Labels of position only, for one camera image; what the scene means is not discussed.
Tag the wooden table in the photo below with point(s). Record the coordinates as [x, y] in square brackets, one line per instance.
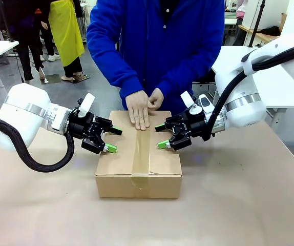
[262, 38]

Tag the right forearm in blue sleeve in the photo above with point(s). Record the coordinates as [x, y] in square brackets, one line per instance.
[113, 69]

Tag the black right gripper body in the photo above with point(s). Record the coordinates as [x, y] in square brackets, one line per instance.
[197, 125]

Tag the person in black clothes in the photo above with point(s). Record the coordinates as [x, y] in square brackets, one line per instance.
[25, 38]

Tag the black bag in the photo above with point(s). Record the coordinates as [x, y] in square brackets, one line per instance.
[271, 30]

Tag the person in pink top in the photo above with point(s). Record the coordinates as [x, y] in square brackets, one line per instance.
[240, 15]

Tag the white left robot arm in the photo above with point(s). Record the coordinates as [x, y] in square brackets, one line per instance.
[26, 107]

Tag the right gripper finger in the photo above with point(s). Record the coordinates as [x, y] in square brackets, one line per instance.
[181, 139]
[176, 123]

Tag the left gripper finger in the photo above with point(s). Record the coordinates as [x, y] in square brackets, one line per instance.
[106, 125]
[95, 144]

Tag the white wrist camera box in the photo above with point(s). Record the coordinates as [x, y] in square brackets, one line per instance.
[86, 102]
[186, 98]

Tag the person's blue jacket torso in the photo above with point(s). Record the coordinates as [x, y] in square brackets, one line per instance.
[149, 38]

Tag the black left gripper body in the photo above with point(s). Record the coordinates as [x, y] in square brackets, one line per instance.
[83, 125]

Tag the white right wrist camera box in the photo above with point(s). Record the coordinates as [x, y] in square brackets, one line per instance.
[186, 98]

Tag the black stand pole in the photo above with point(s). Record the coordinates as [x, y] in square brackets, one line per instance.
[258, 23]

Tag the left forearm in blue sleeve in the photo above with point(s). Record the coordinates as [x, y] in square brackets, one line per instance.
[188, 74]

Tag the clear packing tape strip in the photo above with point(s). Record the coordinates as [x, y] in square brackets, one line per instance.
[140, 159]

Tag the person's right hand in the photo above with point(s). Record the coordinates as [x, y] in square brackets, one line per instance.
[138, 112]

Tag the brown cardboard shipping box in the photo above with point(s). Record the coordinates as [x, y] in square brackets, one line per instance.
[116, 164]

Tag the black floor mat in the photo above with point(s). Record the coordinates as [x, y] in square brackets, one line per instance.
[60, 78]

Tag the person in yellow apron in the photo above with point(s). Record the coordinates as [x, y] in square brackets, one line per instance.
[65, 33]

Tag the person's left hand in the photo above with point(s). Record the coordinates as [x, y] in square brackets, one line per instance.
[157, 101]

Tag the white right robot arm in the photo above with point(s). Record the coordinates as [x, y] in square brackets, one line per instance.
[244, 107]

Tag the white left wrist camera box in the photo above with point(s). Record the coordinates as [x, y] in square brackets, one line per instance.
[86, 102]

